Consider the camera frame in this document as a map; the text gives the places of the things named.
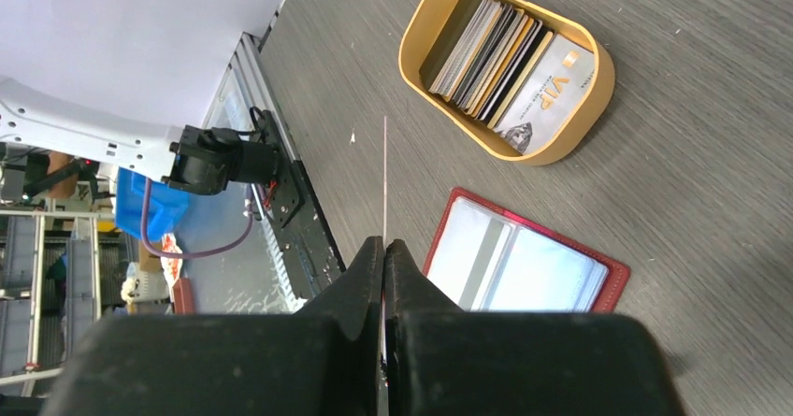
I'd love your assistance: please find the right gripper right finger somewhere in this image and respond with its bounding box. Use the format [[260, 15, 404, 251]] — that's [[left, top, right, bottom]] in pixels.
[[383, 239, 685, 415]]

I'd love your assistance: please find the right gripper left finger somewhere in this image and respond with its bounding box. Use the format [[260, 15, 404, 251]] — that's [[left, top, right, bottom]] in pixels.
[[42, 237, 385, 415]]

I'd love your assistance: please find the red card holder wallet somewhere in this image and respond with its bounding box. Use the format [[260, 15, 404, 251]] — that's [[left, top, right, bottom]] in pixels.
[[423, 187, 631, 313]]

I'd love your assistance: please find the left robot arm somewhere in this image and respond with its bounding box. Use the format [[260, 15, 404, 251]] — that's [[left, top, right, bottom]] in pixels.
[[1, 79, 284, 195]]

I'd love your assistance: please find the white card in tray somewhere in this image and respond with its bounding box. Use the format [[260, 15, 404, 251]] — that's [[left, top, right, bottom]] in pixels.
[[494, 34, 596, 155]]

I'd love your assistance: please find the black card in tray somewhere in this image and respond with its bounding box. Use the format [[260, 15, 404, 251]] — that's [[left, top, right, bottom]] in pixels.
[[419, 0, 485, 90]]

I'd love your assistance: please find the oval wooden card tray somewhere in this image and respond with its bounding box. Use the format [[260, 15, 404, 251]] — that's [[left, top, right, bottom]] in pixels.
[[398, 0, 615, 165]]

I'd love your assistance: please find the blue plastic bin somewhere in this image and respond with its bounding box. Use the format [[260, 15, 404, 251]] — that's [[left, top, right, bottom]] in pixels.
[[115, 168, 191, 241]]

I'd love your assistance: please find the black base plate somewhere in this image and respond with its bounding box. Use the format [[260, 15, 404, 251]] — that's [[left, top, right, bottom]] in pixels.
[[249, 107, 346, 303]]

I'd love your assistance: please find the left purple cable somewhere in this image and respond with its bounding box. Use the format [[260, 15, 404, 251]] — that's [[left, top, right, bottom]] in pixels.
[[139, 178, 256, 261]]

